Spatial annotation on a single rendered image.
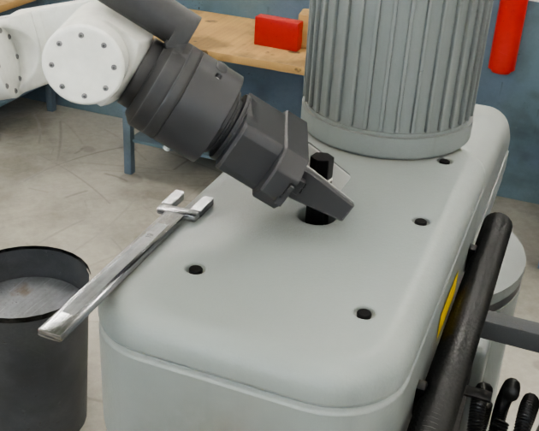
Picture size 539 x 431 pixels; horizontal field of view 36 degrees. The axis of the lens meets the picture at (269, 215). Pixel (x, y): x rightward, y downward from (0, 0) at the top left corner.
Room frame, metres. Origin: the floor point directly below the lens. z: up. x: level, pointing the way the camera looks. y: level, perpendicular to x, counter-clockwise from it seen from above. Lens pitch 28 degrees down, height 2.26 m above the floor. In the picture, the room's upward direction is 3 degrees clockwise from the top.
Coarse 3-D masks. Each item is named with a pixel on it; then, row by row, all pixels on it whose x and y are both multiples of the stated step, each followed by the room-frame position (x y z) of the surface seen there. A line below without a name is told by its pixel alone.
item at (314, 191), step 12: (300, 180) 0.65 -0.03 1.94; (312, 180) 0.66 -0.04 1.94; (324, 180) 0.66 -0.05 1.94; (300, 192) 0.65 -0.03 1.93; (312, 192) 0.66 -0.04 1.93; (324, 192) 0.66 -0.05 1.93; (336, 192) 0.66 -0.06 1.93; (312, 204) 0.66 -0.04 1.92; (324, 204) 0.66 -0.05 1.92; (336, 204) 0.66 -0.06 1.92; (348, 204) 0.66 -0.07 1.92; (336, 216) 0.66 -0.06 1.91
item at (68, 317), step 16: (176, 192) 0.71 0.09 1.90; (160, 208) 0.68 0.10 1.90; (176, 208) 0.68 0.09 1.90; (192, 208) 0.68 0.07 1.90; (208, 208) 0.69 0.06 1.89; (160, 224) 0.64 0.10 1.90; (176, 224) 0.65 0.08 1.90; (144, 240) 0.61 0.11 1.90; (160, 240) 0.62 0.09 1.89; (128, 256) 0.59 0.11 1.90; (144, 256) 0.59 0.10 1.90; (112, 272) 0.56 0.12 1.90; (128, 272) 0.57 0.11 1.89; (96, 288) 0.54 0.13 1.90; (112, 288) 0.54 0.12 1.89; (64, 304) 0.51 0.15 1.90; (80, 304) 0.51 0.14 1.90; (96, 304) 0.52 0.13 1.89; (48, 320) 0.49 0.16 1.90; (64, 320) 0.49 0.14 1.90; (80, 320) 0.50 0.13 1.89; (48, 336) 0.48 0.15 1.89; (64, 336) 0.48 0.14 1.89
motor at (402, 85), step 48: (336, 0) 0.86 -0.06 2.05; (384, 0) 0.84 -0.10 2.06; (432, 0) 0.83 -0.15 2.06; (480, 0) 0.86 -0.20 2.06; (336, 48) 0.86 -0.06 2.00; (384, 48) 0.84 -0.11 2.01; (432, 48) 0.84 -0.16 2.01; (480, 48) 0.88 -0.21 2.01; (336, 96) 0.86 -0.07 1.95; (384, 96) 0.83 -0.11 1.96; (432, 96) 0.83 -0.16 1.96; (336, 144) 0.85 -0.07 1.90; (384, 144) 0.83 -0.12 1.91; (432, 144) 0.84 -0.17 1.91
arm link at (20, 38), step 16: (80, 0) 0.74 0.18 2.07; (0, 16) 0.72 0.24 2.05; (16, 16) 0.71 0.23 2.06; (32, 16) 0.72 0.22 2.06; (48, 16) 0.73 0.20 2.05; (64, 16) 0.73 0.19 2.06; (0, 32) 0.69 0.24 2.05; (16, 32) 0.71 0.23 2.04; (32, 32) 0.72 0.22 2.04; (48, 32) 0.73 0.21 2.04; (0, 48) 0.68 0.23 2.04; (16, 48) 0.72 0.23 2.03; (32, 48) 0.72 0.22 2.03; (0, 64) 0.67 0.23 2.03; (16, 64) 0.71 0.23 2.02; (32, 64) 0.71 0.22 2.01; (0, 80) 0.66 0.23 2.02; (16, 80) 0.69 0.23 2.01; (32, 80) 0.71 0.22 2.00; (0, 96) 0.67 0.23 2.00; (16, 96) 0.68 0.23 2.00
